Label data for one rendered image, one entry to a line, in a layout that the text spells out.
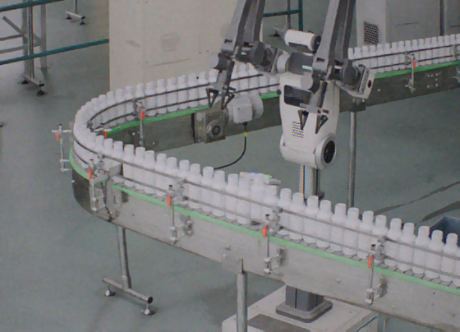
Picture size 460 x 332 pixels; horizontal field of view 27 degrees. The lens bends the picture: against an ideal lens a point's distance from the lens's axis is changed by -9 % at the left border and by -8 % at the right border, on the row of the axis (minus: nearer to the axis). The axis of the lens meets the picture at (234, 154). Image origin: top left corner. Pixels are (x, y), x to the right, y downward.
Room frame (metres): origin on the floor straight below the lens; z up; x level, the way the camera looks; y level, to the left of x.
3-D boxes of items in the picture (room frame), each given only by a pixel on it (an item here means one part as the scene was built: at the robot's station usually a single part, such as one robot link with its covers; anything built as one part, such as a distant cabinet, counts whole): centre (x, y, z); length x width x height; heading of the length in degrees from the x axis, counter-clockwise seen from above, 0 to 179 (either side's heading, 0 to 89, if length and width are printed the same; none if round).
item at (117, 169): (3.79, 0.52, 0.96); 0.23 x 0.10 x 0.27; 140
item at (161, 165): (3.70, 0.28, 1.08); 0.06 x 0.06 x 0.17
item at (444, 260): (2.87, -0.73, 1.08); 0.06 x 0.06 x 0.17
